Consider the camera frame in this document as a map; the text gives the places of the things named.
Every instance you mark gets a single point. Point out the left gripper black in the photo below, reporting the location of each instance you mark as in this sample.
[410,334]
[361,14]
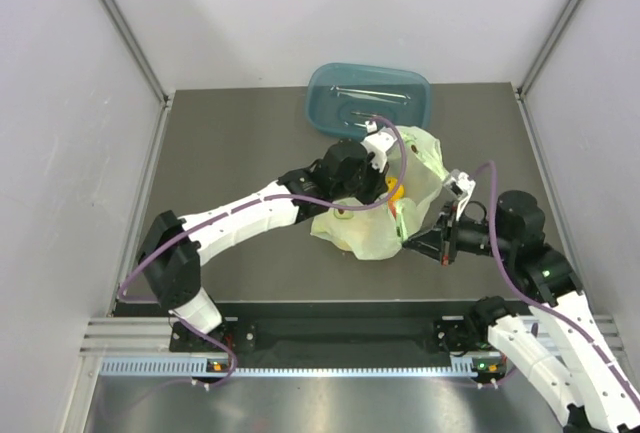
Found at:
[377,182]

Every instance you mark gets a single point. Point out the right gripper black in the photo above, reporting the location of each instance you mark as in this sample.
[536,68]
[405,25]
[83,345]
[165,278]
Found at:
[439,244]

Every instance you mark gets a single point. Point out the light green plastic bag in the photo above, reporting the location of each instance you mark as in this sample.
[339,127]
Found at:
[374,234]

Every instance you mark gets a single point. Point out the orange peach fruit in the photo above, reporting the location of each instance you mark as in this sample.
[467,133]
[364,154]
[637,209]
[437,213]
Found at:
[396,210]

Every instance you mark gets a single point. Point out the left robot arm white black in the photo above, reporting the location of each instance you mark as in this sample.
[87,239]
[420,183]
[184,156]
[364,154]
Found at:
[175,248]

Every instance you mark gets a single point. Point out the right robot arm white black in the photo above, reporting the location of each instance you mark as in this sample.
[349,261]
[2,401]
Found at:
[581,380]

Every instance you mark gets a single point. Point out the yellow lemon fruit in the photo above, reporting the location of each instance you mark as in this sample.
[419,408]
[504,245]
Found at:
[395,189]

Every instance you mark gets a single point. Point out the teal plastic container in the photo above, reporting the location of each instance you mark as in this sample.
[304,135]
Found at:
[341,97]

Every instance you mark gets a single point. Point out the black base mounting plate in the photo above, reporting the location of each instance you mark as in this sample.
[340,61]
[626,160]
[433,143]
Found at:
[348,333]

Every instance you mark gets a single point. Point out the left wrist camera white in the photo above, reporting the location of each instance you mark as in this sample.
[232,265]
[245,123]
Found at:
[380,143]

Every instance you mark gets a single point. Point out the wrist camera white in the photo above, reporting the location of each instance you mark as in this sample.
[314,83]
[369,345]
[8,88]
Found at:
[461,185]
[380,143]

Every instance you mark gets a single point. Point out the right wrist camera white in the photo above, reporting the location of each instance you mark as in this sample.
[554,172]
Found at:
[461,185]

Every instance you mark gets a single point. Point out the grey slotted cable duct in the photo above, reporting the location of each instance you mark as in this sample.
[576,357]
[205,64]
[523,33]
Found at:
[157,366]

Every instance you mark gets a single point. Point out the aluminium rail profile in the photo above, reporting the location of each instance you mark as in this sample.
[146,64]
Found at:
[126,336]

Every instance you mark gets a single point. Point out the right aluminium frame post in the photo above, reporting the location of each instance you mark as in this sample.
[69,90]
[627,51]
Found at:
[548,47]

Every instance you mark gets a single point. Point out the aluminium frame post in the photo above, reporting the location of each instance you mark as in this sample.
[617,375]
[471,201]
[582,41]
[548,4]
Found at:
[548,47]
[131,43]

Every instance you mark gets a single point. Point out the left aluminium frame post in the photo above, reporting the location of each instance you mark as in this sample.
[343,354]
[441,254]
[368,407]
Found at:
[131,43]

